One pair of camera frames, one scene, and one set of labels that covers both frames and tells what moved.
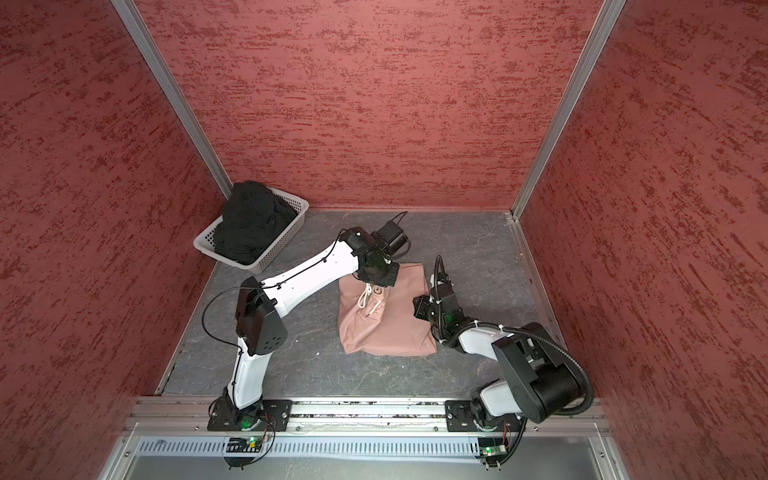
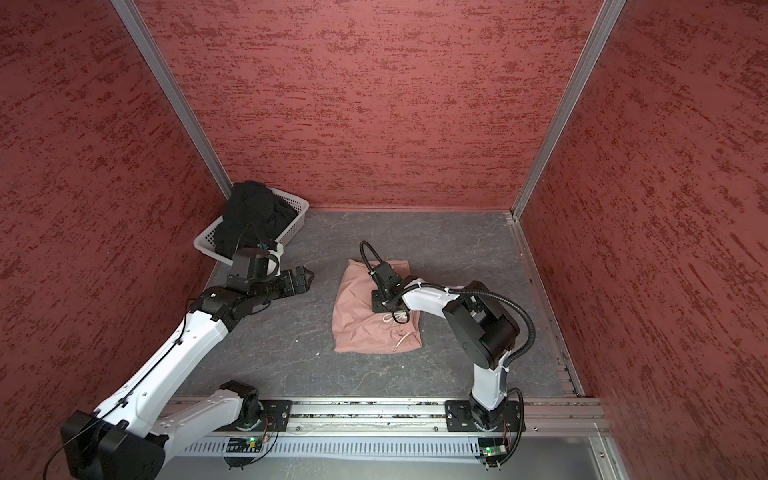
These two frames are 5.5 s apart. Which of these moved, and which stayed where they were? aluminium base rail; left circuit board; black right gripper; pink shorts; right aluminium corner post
Moved: black right gripper; pink shorts
Stayed: aluminium base rail; right aluminium corner post; left circuit board
